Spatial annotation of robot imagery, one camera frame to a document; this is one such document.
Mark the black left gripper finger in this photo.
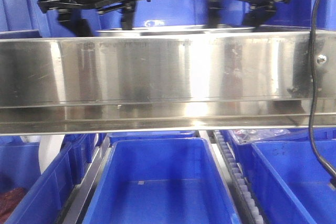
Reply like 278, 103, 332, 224
97, 1, 137, 30
57, 9, 92, 37

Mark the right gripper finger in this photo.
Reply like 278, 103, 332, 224
242, 2, 277, 27
208, 0, 222, 28

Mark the silver metal tray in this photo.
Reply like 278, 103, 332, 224
97, 24, 257, 37

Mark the blue bin lower centre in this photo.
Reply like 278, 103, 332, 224
83, 137, 240, 223

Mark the blue bin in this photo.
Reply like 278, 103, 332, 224
0, 140, 79, 224
250, 141, 335, 223
83, 137, 240, 223

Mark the blue bin lower left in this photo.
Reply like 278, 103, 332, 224
0, 140, 79, 224

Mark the blue bin lower right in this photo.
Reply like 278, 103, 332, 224
250, 141, 335, 223

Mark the lower white roller track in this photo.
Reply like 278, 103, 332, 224
213, 130, 266, 223

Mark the shelf rail screw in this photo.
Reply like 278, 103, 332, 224
316, 54, 328, 65

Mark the stainless steel shelf rail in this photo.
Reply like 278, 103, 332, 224
0, 30, 336, 136

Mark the black hanging cable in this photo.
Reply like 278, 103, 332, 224
283, 0, 336, 180

